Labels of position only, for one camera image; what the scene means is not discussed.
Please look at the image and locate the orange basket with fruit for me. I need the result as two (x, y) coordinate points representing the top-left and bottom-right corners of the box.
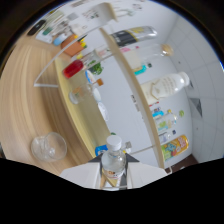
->
(60, 33), (89, 58)

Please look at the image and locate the small light blue bottle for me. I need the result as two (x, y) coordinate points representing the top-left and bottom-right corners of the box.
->
(152, 107), (165, 118)

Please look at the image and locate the green potted plant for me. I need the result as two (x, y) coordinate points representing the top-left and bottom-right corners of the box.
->
(87, 61), (105, 76)

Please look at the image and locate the clear bottle with cork stopper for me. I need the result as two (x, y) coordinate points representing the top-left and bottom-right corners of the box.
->
(68, 78), (105, 105)

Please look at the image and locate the blue liquid glass bottle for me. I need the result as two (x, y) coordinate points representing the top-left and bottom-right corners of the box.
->
(94, 143), (109, 158)

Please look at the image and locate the clear glass cup with ice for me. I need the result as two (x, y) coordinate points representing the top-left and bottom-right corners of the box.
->
(30, 131), (68, 163)

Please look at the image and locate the long wooden wall shelf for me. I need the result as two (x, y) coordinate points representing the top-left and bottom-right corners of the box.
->
(96, 2), (118, 23)

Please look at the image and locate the white vase with flowers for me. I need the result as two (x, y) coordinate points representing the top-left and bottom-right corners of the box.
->
(113, 8), (138, 18)

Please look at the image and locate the white tray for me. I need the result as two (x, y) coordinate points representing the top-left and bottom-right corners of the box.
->
(35, 26), (55, 45)

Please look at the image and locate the clear bottle with red label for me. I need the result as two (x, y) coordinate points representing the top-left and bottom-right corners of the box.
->
(100, 134), (128, 190)

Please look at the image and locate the clear bottle with green cap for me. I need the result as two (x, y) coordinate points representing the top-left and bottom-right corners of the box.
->
(154, 109), (185, 133)

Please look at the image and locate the yellow orange drink can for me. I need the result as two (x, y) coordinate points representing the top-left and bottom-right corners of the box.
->
(160, 134), (190, 162)

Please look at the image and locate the teal liquid bottle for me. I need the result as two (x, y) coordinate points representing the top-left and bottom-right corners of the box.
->
(133, 63), (153, 76)

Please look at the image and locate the pink bottle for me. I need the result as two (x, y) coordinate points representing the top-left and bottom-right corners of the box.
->
(96, 45), (132, 58)

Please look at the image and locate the red liquid glass bottle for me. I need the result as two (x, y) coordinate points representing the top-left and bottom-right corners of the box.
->
(62, 49), (101, 80)

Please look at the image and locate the tall glass jar wooden lid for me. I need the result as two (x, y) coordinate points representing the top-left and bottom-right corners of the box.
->
(121, 43), (175, 70)

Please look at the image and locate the small blue white container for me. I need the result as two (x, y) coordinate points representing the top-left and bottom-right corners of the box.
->
(53, 33), (70, 47)

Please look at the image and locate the white frame wooden shelf rack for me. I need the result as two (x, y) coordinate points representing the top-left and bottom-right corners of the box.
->
(33, 19), (173, 175)

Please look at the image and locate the red and white carton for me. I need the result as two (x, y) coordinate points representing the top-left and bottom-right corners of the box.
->
(148, 101), (161, 110)

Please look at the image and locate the clear bottle with black cap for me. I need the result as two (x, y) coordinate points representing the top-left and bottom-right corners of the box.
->
(158, 129), (177, 145)

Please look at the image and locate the large white bottle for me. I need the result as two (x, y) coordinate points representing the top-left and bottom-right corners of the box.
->
(139, 71), (190, 107)

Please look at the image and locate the white bowl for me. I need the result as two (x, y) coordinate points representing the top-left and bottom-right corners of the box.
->
(97, 101), (110, 122)
(91, 87), (102, 103)

